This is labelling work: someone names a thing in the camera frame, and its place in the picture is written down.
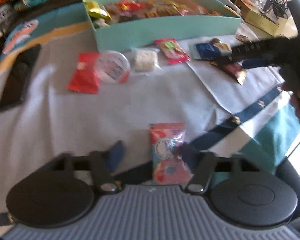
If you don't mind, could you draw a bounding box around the pink strawberry snack packet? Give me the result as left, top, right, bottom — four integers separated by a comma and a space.
149, 122, 192, 185

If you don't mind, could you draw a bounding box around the dark red snack packet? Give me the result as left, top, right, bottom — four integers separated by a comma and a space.
210, 61, 247, 85

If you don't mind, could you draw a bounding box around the blue silver snack packet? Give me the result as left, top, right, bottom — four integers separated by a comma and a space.
190, 42, 232, 61

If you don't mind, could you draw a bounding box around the red square snack packet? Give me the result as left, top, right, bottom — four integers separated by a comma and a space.
67, 53, 100, 94

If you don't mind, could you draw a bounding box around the pink green candy packet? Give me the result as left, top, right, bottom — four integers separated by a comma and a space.
154, 38, 191, 64

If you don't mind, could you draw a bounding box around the round white jelly cup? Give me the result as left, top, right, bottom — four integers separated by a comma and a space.
95, 50, 130, 83

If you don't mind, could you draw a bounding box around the clear rice cake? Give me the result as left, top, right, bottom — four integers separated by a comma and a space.
131, 48, 162, 75

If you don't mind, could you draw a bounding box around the yellow wafer snack pack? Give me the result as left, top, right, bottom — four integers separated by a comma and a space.
83, 0, 111, 21

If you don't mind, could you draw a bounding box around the red patterned candy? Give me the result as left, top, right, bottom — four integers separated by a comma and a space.
235, 34, 251, 43

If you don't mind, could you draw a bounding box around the gold cardboard box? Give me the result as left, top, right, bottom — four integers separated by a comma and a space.
235, 0, 289, 36

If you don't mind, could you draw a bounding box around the white printed tablecloth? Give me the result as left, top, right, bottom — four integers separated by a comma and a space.
0, 4, 300, 232

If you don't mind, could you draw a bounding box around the white power strip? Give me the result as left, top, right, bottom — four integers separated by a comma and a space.
219, 0, 241, 15

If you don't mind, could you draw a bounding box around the black smartphone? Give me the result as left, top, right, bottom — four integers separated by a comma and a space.
0, 44, 42, 112

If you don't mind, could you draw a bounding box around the mint green cardboard box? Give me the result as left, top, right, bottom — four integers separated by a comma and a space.
83, 0, 242, 51

